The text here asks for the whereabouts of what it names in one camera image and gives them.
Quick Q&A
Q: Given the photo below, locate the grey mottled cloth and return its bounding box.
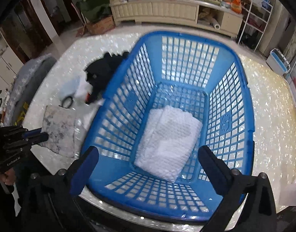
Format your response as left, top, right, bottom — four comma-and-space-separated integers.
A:
40, 105, 76, 158

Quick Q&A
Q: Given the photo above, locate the light blue cloth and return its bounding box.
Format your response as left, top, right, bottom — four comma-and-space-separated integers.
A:
58, 76, 80, 101

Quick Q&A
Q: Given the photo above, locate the person's left hand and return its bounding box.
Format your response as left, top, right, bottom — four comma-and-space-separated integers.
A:
0, 168, 16, 185

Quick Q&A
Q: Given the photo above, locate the grey patterned chair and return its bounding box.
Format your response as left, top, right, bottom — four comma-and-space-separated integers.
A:
3, 54, 56, 126

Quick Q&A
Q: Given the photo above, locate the white waffle knit towel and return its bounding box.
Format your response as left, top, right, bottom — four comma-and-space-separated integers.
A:
134, 105, 202, 183

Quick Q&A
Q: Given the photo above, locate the white folded cloth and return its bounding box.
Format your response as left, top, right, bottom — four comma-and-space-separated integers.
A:
74, 77, 104, 106

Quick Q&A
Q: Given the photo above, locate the black plush toy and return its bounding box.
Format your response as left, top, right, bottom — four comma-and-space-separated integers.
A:
85, 51, 129, 105

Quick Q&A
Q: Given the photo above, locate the blue plastic laundry basket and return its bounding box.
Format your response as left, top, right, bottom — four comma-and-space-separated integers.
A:
82, 31, 255, 223

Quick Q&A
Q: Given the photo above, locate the white blue plastic bin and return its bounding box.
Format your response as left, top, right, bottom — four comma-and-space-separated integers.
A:
266, 48, 290, 75

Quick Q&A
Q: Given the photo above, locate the cardboard box on floor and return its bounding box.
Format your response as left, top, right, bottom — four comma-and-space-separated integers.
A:
76, 15, 115, 37

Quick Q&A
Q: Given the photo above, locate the white paper roll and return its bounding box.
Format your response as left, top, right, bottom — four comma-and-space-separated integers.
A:
209, 17, 221, 30

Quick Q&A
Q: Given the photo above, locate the cream TV cabinet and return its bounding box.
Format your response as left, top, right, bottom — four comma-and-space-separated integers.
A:
110, 0, 243, 38

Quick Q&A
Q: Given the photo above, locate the orange bag on cabinet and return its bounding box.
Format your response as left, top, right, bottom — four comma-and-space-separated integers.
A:
231, 0, 242, 14

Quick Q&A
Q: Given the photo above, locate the white metal shelf rack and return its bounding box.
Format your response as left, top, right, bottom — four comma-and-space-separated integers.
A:
237, 0, 274, 51

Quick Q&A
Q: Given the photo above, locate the black hair tie ring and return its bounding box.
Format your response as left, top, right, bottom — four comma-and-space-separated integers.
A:
61, 96, 74, 108

